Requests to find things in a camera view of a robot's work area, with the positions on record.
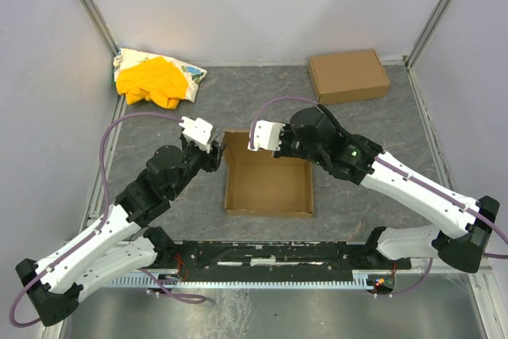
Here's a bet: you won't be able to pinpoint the floral patterned cloth bag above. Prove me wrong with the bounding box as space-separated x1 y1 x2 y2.
113 48 207 102

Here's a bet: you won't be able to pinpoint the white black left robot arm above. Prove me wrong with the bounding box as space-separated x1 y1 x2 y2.
15 137 225 326

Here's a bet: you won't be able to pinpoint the light blue cable duct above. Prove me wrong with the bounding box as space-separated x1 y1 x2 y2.
107 272 374 291

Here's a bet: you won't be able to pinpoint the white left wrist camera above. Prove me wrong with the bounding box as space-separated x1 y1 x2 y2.
179 117 215 153

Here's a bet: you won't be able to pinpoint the cardboard box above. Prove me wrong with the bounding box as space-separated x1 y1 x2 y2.
223 129 314 218
308 49 391 105

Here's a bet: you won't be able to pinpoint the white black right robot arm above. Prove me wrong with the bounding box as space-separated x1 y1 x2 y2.
269 106 500 273

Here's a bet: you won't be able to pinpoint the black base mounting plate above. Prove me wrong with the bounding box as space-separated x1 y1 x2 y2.
148 241 411 271

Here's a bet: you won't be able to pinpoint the right aluminium corner post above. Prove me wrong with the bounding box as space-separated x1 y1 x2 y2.
404 0 453 69

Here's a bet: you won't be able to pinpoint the aluminium corner post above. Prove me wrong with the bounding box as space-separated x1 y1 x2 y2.
79 0 119 56
404 0 453 69

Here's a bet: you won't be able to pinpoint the left aluminium corner post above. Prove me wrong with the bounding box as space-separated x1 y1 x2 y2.
79 0 119 56

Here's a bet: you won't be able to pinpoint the folded closed cardboard box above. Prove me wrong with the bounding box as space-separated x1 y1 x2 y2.
308 49 391 105

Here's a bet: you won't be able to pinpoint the yellow cloth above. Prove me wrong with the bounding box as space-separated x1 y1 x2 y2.
116 57 189 109

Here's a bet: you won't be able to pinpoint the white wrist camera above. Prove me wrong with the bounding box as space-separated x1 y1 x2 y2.
179 117 215 153
248 120 285 152

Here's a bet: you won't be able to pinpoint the aluminium frame rail front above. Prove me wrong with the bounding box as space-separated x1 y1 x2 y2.
55 238 493 275

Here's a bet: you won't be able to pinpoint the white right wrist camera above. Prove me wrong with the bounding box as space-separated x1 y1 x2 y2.
248 120 285 152

